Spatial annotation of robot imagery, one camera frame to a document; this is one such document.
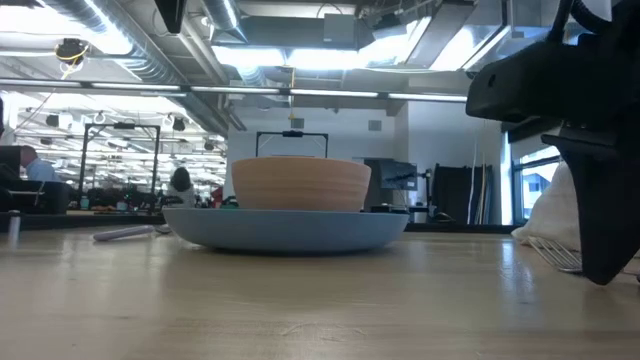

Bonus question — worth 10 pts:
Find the spoon with lilac handle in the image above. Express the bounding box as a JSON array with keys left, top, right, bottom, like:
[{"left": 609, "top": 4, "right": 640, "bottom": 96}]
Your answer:
[{"left": 92, "top": 223, "right": 173, "bottom": 244}]

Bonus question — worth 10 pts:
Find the blue-grey shallow plate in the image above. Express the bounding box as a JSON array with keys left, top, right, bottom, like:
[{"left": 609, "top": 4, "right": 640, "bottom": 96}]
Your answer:
[{"left": 161, "top": 206, "right": 411, "bottom": 253}]

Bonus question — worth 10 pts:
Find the tan ribbed bowl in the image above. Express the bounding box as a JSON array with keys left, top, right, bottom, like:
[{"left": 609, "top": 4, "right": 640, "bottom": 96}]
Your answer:
[{"left": 230, "top": 155, "right": 373, "bottom": 213}]

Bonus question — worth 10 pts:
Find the person at robot station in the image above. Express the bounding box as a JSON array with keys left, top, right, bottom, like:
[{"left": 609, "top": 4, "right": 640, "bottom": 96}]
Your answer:
[{"left": 165, "top": 166, "right": 197, "bottom": 209}]

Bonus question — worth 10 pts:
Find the black metal gantry frame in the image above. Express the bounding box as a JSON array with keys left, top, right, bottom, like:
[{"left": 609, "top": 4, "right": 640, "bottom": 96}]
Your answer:
[
  {"left": 255, "top": 130, "right": 330, "bottom": 159},
  {"left": 78, "top": 122, "right": 162, "bottom": 202}
]

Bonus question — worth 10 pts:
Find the long ceiling light bar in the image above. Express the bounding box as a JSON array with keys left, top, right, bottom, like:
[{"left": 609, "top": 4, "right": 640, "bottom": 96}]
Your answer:
[{"left": 0, "top": 77, "right": 469, "bottom": 104}]

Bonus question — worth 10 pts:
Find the wall-mounted monitor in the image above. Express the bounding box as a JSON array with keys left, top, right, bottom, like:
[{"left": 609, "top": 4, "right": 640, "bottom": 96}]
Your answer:
[{"left": 369, "top": 158, "right": 419, "bottom": 192}]

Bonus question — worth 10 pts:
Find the person at desk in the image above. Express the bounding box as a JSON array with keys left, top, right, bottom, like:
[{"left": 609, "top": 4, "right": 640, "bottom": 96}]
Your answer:
[{"left": 19, "top": 145, "right": 62, "bottom": 183}]

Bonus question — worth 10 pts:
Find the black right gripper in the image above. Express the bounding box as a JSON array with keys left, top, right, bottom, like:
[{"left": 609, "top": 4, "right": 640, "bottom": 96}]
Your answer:
[{"left": 465, "top": 0, "right": 640, "bottom": 287}]

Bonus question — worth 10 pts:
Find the silver metal fork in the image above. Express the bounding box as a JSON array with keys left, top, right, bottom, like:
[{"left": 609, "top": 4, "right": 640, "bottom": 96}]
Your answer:
[{"left": 526, "top": 235, "right": 584, "bottom": 274}]

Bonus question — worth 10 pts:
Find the small grey cylinder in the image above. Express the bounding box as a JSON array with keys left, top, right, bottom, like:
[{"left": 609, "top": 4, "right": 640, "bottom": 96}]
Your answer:
[{"left": 7, "top": 209, "right": 23, "bottom": 250}]

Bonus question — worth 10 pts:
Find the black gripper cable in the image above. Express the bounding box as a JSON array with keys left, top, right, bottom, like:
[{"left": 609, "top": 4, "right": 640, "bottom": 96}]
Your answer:
[{"left": 546, "top": 0, "right": 617, "bottom": 44}]

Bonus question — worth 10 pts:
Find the round black ceiling device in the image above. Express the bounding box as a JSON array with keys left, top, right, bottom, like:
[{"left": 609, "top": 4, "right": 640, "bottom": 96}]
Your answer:
[{"left": 53, "top": 37, "right": 90, "bottom": 67}]

